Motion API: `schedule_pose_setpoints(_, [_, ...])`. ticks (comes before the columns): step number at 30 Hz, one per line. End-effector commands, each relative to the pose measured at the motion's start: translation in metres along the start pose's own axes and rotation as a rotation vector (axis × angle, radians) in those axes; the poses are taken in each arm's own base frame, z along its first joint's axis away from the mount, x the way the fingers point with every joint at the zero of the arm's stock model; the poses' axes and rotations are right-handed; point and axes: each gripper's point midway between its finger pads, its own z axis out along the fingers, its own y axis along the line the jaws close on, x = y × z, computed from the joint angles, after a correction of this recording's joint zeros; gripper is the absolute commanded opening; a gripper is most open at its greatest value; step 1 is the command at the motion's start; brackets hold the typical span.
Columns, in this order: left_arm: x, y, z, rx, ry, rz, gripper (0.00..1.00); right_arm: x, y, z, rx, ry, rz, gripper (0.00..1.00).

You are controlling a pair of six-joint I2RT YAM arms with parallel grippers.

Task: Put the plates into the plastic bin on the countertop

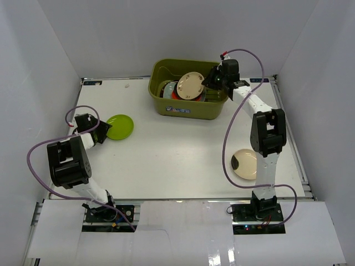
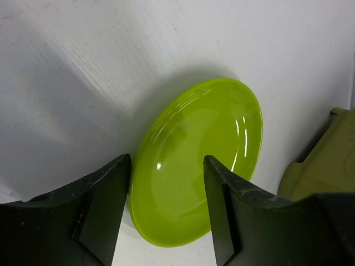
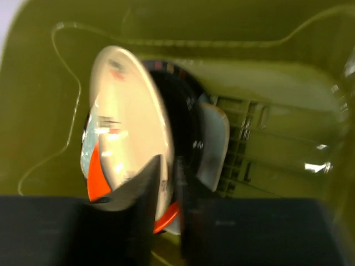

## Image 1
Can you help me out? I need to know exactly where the right corner label sticker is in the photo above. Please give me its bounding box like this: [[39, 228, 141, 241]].
[[249, 78, 270, 83]]

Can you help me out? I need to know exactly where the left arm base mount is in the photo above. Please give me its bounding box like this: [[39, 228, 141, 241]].
[[82, 204, 137, 233]]

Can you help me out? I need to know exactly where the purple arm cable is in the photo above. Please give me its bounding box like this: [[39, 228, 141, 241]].
[[221, 49, 299, 228], [26, 105, 136, 232]]

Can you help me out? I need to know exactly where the lime green plate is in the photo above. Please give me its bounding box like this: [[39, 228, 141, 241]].
[[106, 114, 134, 141]]

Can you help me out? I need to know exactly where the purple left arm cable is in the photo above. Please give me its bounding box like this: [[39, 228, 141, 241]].
[[26, 105, 136, 232]]

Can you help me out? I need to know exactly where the left corner label sticker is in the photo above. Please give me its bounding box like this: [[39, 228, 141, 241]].
[[83, 80, 102, 86]]

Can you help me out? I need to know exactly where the cream floral plate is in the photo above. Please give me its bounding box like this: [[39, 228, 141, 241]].
[[176, 71, 204, 100]]

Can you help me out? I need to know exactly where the corner label sticker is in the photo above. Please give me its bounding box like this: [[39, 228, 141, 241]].
[[249, 78, 270, 83], [83, 80, 102, 86]]

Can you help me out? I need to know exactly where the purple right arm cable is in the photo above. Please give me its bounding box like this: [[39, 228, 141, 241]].
[[221, 49, 299, 228]]

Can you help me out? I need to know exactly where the pale green rectangular dish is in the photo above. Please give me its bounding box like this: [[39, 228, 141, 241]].
[[162, 81, 207, 103]]

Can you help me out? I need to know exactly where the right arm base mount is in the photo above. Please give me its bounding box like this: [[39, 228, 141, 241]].
[[226, 203, 286, 235]]

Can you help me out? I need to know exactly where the cream plate with black mark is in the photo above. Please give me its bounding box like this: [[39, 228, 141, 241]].
[[231, 149, 257, 181]]

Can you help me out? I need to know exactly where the olive green plastic bin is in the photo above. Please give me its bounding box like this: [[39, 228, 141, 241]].
[[148, 58, 228, 120]]

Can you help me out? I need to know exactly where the orange plate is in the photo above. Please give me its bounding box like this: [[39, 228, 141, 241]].
[[171, 90, 204, 101]]

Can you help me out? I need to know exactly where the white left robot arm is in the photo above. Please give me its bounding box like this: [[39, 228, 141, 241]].
[[47, 114, 117, 221]]

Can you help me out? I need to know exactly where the black rimmed cream plate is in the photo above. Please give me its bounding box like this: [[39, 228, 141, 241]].
[[160, 79, 207, 103]]

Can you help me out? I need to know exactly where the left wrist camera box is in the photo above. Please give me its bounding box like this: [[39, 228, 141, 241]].
[[67, 116, 83, 127]]

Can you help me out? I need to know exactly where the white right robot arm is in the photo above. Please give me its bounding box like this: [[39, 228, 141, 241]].
[[202, 57, 287, 221]]

